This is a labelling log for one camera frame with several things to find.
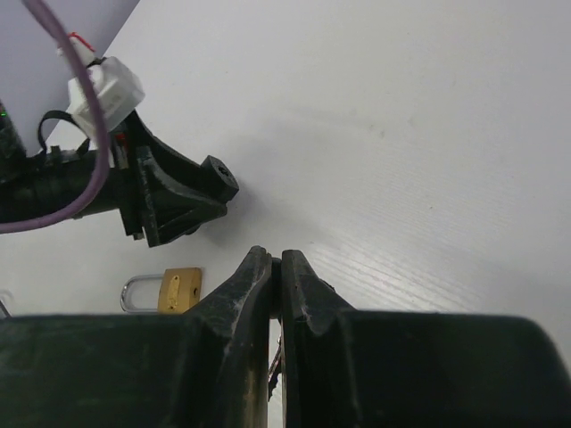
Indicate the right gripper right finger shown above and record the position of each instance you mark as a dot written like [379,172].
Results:
[345,367]

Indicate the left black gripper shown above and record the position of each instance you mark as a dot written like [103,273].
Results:
[178,195]

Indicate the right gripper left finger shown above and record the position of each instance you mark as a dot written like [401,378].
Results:
[205,368]

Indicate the brass padlock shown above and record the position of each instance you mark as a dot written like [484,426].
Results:
[179,291]

